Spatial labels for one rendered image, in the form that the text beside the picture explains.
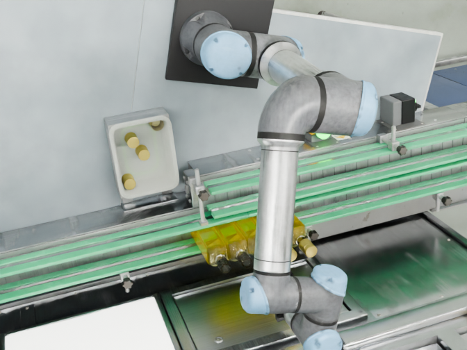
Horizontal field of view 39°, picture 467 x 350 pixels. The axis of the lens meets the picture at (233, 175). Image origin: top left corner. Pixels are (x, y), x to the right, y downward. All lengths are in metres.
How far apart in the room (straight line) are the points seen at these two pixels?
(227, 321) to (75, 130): 0.67
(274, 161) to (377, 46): 0.91
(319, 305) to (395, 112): 0.91
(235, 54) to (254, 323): 0.68
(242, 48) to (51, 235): 0.74
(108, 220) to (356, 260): 0.74
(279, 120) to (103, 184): 0.80
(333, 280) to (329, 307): 0.06
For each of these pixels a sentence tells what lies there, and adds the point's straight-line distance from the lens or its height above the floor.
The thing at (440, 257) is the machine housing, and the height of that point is 1.13.
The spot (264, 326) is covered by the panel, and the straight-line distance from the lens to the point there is 1.69.
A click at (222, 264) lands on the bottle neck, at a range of 1.68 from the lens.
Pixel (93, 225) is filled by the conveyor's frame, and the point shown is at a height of 0.84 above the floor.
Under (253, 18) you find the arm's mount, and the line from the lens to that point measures 1.89.
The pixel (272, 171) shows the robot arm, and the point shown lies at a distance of 1.28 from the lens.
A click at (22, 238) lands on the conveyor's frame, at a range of 1.90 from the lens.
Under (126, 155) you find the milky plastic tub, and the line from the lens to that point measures 1.90.
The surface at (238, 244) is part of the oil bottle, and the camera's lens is 1.74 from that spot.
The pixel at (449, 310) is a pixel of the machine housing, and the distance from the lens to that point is 1.76.
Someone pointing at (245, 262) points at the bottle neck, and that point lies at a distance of 1.73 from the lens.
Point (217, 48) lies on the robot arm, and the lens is 1.64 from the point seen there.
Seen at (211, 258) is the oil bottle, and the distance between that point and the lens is 1.73.
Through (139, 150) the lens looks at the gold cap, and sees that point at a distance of 1.86.
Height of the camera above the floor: 2.53
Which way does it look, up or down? 61 degrees down
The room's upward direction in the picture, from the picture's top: 139 degrees clockwise
